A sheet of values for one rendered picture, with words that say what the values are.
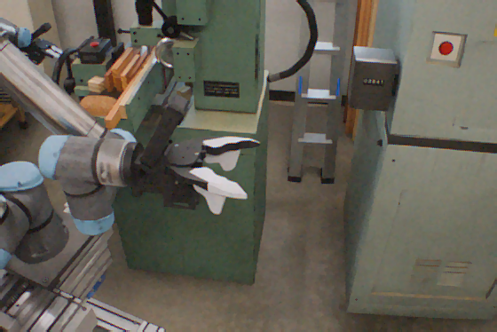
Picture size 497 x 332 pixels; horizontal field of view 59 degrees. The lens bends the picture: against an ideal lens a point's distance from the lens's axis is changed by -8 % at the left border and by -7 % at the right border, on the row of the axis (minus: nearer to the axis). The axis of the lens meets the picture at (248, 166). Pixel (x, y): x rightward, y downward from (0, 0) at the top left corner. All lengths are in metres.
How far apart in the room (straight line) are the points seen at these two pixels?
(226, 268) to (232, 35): 1.01
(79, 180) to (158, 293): 1.36
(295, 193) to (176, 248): 0.79
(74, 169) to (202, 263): 1.34
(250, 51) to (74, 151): 0.86
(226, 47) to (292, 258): 1.08
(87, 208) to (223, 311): 1.27
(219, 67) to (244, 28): 0.16
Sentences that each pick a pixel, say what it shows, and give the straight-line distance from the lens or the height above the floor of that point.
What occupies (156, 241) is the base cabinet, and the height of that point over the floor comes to 0.21.
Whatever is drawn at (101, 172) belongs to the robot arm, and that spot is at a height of 1.22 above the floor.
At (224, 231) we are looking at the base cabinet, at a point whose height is 0.32.
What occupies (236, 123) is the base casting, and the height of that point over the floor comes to 0.80.
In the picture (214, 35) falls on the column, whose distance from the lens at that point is 1.51.
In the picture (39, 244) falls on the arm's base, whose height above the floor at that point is 0.86.
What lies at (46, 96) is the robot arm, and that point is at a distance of 0.90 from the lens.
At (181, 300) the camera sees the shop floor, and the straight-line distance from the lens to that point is 2.06.
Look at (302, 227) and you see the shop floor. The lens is 2.33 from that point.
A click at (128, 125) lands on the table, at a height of 0.88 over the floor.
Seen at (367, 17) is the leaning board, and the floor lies 0.76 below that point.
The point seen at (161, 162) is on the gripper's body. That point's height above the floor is 1.25.
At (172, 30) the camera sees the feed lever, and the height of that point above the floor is 1.12.
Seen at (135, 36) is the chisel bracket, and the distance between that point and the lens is 1.67.
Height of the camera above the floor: 1.69
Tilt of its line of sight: 39 degrees down
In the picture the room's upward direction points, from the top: straight up
